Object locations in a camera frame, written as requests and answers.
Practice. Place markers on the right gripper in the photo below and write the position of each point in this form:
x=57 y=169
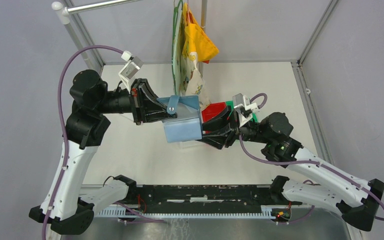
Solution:
x=219 y=140

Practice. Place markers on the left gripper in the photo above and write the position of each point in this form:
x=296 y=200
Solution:
x=151 y=108

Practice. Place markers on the blue card holder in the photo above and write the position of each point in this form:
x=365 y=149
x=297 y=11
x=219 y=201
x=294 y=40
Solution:
x=187 y=125

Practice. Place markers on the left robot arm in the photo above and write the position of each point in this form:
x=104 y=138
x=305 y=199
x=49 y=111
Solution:
x=64 y=211

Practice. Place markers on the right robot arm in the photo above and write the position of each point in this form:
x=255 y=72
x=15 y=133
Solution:
x=354 y=199

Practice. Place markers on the red bin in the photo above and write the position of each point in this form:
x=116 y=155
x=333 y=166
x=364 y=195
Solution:
x=212 y=110

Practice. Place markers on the green bin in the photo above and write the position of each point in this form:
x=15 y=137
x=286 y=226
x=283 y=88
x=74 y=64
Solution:
x=246 y=111

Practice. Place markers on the white bin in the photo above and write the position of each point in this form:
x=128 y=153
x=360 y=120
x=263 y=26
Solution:
x=188 y=145

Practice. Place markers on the hanging patterned cloth bag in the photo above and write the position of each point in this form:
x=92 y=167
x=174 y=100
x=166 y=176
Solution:
x=187 y=78

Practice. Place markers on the yellow cloth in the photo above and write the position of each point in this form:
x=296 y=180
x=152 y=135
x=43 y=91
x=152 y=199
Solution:
x=197 y=45

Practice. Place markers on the white clothes rack pole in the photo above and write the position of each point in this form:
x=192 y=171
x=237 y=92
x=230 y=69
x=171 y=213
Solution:
x=69 y=16

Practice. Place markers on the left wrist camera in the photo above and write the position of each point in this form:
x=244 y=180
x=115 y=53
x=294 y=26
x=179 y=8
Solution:
x=128 y=71

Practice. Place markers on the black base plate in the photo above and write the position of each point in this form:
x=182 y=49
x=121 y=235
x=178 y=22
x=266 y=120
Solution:
x=201 y=199

